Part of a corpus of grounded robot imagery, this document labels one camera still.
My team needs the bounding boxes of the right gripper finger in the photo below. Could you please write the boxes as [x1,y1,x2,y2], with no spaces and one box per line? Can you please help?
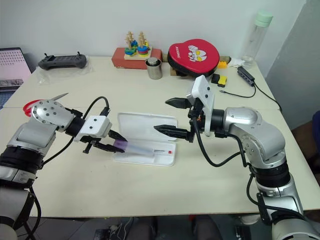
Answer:
[153,123,195,144]
[164,97,193,110]

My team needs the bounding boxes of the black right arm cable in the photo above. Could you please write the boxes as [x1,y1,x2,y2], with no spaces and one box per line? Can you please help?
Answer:
[190,117,266,211]

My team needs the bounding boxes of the yellow and black block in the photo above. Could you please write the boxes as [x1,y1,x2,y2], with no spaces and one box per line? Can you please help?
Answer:
[216,76,229,88]

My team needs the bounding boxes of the black USB hub cable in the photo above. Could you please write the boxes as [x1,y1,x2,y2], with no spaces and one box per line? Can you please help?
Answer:
[218,81,283,112]

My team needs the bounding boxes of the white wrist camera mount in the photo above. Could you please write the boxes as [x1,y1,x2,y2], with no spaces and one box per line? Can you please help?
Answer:
[185,74,216,137]
[73,115,114,144]

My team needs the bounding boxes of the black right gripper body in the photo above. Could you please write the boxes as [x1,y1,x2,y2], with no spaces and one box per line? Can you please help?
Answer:
[186,96,208,133]

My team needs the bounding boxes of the red ring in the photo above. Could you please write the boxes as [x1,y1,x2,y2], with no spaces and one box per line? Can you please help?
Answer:
[22,99,42,117]

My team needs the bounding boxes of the black handheld controller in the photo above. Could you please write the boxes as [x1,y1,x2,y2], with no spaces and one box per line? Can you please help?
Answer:
[37,51,88,71]

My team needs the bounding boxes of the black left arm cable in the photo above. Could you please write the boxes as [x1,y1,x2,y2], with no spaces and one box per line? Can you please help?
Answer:
[37,96,111,167]

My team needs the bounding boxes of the clear bottle green lid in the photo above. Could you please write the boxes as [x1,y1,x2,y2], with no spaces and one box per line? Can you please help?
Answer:
[240,9,274,70]

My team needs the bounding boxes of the silver metal cylinder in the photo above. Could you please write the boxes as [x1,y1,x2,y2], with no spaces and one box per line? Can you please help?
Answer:
[145,57,163,80]

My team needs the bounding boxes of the white pencil case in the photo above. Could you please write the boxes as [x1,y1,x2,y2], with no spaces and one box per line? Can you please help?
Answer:
[112,112,179,168]

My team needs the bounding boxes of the purple marker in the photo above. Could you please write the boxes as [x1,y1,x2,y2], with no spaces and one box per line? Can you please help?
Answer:
[113,140,155,156]

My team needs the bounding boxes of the grey USB hub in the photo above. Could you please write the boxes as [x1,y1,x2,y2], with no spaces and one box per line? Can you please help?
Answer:
[237,65,256,87]

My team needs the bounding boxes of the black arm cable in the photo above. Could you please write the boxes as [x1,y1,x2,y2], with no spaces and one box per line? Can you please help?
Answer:
[37,96,111,167]
[190,117,266,211]

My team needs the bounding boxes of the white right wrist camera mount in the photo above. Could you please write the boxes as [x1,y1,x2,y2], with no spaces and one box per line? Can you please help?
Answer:
[185,74,216,137]

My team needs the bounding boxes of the laptop with pink screen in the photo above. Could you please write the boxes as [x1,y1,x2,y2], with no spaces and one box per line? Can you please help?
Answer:
[0,47,33,109]

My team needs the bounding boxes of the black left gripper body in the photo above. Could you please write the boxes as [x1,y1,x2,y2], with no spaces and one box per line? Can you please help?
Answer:
[81,134,114,154]

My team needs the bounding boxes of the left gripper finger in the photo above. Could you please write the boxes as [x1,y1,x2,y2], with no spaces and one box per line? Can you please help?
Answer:
[95,141,126,154]
[108,129,129,142]

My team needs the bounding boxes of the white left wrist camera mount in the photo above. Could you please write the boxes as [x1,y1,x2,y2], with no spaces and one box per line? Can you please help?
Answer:
[73,115,114,144]

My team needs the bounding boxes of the red-brown box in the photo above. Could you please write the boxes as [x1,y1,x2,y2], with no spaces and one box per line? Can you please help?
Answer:
[111,47,164,70]

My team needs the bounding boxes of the white crumpled tissue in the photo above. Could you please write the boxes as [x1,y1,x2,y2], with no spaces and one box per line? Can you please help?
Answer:
[227,58,248,69]

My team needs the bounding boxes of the clear plastic bag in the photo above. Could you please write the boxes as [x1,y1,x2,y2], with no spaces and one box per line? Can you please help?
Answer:
[35,59,96,86]

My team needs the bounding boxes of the wooden stacking toy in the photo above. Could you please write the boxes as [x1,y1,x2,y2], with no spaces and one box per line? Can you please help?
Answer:
[123,30,153,61]

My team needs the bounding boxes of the red boxing pad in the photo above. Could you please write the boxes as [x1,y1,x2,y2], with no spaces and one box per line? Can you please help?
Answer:
[166,38,221,78]

